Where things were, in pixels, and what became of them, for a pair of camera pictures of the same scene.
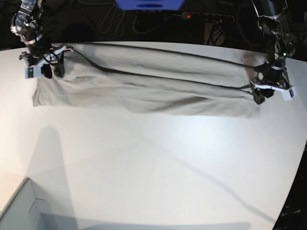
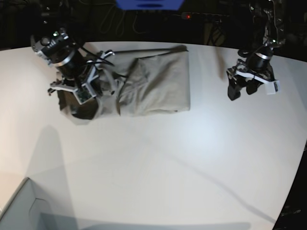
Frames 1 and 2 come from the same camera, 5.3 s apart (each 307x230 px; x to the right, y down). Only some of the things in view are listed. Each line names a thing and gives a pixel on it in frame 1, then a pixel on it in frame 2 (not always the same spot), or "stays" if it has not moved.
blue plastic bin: x=149 y=5 stays
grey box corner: x=29 y=211 stays
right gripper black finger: x=259 y=95 → x=236 y=84
